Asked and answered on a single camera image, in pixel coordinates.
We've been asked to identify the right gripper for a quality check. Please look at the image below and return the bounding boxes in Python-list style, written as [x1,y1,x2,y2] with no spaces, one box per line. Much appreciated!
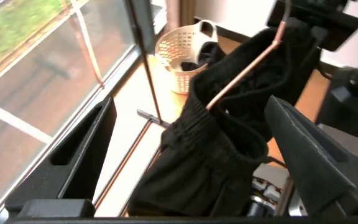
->
[265,0,358,52]

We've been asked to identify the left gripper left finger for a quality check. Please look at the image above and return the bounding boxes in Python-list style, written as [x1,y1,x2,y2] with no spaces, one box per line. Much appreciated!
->
[4,96,117,218]

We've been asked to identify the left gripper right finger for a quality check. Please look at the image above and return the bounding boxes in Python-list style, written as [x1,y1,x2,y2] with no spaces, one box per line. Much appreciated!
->
[264,95,358,218]

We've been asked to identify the pink clothes hanger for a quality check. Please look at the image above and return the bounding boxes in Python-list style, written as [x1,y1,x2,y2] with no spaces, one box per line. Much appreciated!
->
[206,0,293,111]
[68,0,105,87]

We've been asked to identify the black shorts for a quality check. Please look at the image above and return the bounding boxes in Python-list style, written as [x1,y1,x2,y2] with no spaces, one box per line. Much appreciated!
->
[127,18,323,218]

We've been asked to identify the black short-sleeved shirt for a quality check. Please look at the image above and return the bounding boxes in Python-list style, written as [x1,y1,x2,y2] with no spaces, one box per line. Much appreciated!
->
[180,41,227,72]

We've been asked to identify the black clothes rack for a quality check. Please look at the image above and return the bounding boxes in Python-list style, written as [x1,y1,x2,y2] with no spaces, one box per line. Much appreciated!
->
[94,0,170,217]

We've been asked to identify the white laundry basket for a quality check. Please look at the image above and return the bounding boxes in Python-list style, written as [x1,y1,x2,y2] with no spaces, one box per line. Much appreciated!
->
[154,20,219,95]

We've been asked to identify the window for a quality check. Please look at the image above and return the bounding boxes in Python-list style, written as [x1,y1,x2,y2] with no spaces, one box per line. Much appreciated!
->
[0,0,167,223]

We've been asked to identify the beige curtain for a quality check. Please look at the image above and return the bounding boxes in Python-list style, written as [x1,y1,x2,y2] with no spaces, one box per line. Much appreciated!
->
[166,0,196,32]

